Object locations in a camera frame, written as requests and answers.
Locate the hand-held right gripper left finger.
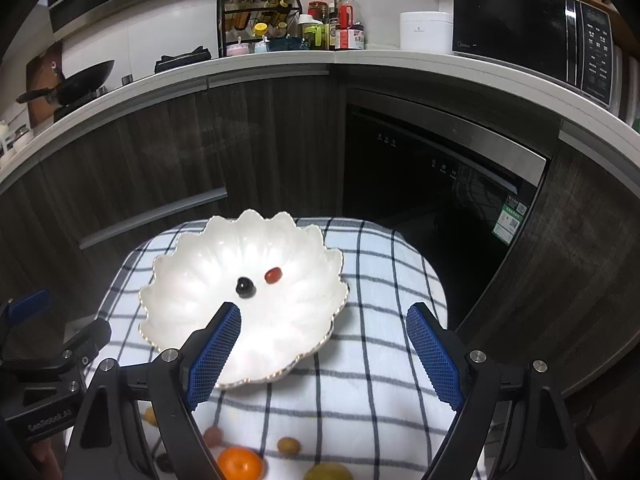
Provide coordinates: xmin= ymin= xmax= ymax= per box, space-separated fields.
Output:
xmin=65 ymin=301 xmax=242 ymax=480

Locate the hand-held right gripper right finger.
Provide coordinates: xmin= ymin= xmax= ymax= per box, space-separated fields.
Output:
xmin=406 ymin=302 xmax=586 ymax=480

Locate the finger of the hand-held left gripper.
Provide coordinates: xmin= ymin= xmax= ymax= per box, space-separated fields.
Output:
xmin=0 ymin=289 xmax=53 ymax=361
xmin=0 ymin=317 xmax=112 ymax=391

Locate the white scalloped bowl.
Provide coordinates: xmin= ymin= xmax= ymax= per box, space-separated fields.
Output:
xmin=138 ymin=208 xmax=351 ymax=389

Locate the large orange mandarin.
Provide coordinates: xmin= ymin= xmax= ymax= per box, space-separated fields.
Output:
xmin=217 ymin=446 xmax=264 ymax=480

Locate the green jujube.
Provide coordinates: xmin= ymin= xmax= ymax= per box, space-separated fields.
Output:
xmin=304 ymin=462 xmax=353 ymax=480

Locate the checked white cloth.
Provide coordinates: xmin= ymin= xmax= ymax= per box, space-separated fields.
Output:
xmin=65 ymin=216 xmax=488 ymax=480

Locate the black built-in dishwasher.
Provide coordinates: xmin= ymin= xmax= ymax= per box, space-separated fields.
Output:
xmin=342 ymin=87 xmax=551 ymax=311

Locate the dark wood cabinet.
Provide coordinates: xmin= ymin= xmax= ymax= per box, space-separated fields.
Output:
xmin=0 ymin=67 xmax=346 ymax=321
xmin=457 ymin=130 xmax=640 ymax=396

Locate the black wok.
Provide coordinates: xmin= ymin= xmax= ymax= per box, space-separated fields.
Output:
xmin=16 ymin=60 xmax=115 ymax=108

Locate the brown cutting board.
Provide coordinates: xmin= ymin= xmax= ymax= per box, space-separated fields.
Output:
xmin=26 ymin=42 xmax=63 ymax=126

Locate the dark folded cloth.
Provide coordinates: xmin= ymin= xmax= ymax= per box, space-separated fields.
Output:
xmin=155 ymin=46 xmax=213 ymax=73

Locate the blue flat box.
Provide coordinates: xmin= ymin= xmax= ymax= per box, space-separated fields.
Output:
xmin=255 ymin=35 xmax=311 ymax=53

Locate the white rice cooker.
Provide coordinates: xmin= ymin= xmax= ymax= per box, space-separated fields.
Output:
xmin=400 ymin=11 xmax=453 ymax=53

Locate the black microwave oven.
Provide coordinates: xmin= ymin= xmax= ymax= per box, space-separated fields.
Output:
xmin=452 ymin=0 xmax=623 ymax=121

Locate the red liquid bottle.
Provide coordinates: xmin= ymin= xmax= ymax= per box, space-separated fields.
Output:
xmin=339 ymin=0 xmax=366 ymax=51

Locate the dark sauce bottle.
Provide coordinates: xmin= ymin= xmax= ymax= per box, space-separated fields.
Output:
xmin=327 ymin=2 xmax=341 ymax=51

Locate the black wire spice rack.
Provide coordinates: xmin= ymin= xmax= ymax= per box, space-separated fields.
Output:
xmin=216 ymin=0 xmax=303 ymax=58

